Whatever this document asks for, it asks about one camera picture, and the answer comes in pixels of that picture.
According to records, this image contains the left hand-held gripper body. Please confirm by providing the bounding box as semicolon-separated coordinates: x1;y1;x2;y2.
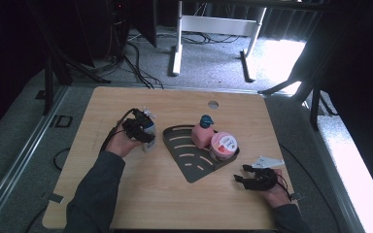
121;106;157;140

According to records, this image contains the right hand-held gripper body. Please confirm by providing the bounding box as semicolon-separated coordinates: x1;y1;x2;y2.
252;155;286;192

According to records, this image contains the white bottle with blue cap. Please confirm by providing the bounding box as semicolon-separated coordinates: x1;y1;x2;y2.
141;111;157;153

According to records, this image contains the pink jar with white lid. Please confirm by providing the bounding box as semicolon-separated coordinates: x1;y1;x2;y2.
209;131;239;162

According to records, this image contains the black slotted corner shelf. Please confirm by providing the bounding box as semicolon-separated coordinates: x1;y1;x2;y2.
162;124;241;184

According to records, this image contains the pink bottle with blue cap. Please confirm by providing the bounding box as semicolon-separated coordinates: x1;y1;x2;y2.
190;115;216;150

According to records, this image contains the person's right hand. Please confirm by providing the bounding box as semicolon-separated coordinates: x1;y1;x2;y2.
261;168;292;209

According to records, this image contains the person's left hand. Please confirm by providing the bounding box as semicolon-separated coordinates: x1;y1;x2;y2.
105;129;144;158

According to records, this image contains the black metal stand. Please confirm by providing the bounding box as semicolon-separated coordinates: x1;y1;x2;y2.
258;64;339;131
25;0;111;116

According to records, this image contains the dark computer tower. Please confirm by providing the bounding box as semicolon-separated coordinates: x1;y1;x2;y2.
74;0;130;66

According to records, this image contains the left hand-held gripper cable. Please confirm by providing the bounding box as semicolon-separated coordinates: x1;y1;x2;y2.
100;108;137;153

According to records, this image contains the bundle of black floor cables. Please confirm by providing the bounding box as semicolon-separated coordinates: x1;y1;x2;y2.
110;32;165;90

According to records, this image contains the aluminium floor rail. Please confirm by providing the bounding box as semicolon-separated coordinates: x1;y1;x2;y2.
0;85;70;224
299;100;367;233

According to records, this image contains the black rectangular floor bracket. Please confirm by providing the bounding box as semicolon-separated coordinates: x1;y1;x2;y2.
50;115;74;129

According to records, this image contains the thin black cable loop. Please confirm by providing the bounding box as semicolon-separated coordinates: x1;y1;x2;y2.
52;147;72;172

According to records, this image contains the white desk frame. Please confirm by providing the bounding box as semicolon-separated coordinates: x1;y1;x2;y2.
168;0;268;83

